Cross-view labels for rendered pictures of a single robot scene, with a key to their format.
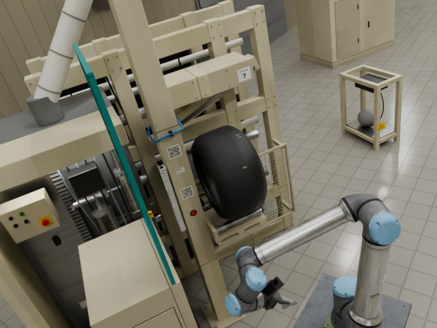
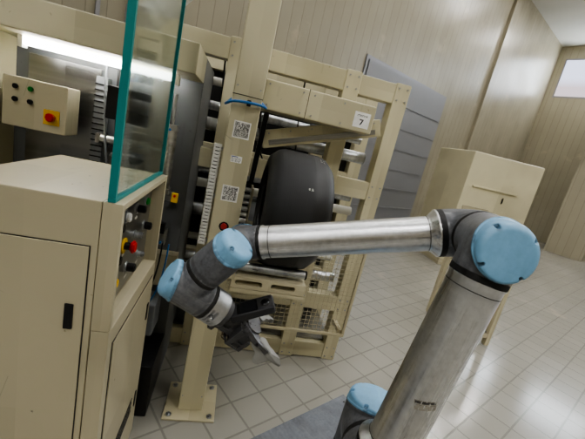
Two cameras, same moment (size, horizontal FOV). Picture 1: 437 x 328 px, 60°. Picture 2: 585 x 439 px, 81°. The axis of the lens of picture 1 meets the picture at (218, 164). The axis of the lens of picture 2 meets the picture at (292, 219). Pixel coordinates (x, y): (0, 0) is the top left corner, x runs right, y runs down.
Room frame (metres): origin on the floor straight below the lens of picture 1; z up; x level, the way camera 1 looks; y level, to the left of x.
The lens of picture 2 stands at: (0.38, -0.21, 1.52)
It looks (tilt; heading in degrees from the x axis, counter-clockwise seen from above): 13 degrees down; 5
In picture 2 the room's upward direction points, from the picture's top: 13 degrees clockwise
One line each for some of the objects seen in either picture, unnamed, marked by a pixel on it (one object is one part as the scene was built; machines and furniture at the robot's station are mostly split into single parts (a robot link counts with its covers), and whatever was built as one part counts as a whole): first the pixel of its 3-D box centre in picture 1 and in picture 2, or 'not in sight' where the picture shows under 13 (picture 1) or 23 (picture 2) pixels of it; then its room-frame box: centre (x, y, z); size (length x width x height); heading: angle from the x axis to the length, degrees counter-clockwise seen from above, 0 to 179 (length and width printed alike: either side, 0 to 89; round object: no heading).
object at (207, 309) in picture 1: (222, 311); (191, 400); (1.94, 0.24, 0.01); 0.27 x 0.27 x 0.02; 16
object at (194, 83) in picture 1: (203, 80); (315, 109); (2.36, -0.03, 1.71); 0.61 x 0.25 x 0.15; 106
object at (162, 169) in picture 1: (173, 199); (211, 194); (1.89, 0.32, 1.19); 0.05 x 0.04 x 0.48; 16
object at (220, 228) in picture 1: (238, 220); (272, 270); (1.90, -0.04, 0.90); 0.35 x 0.05 x 0.05; 106
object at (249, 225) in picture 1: (239, 228); (267, 282); (1.90, -0.04, 0.83); 0.36 x 0.09 x 0.06; 106
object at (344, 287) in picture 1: (348, 297); (368, 422); (1.23, -0.48, 0.80); 0.17 x 0.15 x 0.18; 179
